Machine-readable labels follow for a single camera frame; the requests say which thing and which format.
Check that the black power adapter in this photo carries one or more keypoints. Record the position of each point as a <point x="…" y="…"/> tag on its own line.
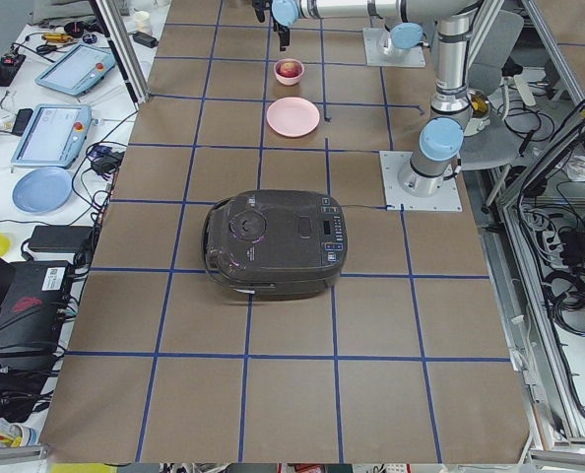
<point x="56" y="239"/>

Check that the black computer box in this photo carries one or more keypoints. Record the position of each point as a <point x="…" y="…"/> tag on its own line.
<point x="34" y="295"/>

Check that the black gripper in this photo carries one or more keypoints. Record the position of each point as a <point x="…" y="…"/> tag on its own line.
<point x="283" y="36"/>

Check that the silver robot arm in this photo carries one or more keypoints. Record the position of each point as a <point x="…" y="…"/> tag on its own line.
<point x="442" y="137"/>
<point x="403" y="36"/>

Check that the pink plate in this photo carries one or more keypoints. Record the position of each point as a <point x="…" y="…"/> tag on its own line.
<point x="292" y="117"/>

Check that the upper teach pendant tablet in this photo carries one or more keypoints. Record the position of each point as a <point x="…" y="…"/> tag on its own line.
<point x="78" y="71"/>

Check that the lower teach pendant tablet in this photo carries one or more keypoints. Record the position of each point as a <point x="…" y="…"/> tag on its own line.
<point x="54" y="136"/>

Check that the teach pendant tablet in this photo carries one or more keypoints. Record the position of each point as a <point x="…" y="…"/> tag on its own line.
<point x="78" y="71"/>
<point x="54" y="136"/>

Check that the small pink bowl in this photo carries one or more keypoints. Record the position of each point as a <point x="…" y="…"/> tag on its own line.
<point x="288" y="81"/>

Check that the blue plate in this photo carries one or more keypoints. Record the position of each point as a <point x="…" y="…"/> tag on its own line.
<point x="43" y="190"/>

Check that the red apple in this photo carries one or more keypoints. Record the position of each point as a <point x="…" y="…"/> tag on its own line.
<point x="289" y="69"/>

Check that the dark rice cooker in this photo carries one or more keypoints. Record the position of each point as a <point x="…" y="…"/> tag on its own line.
<point x="274" y="242"/>

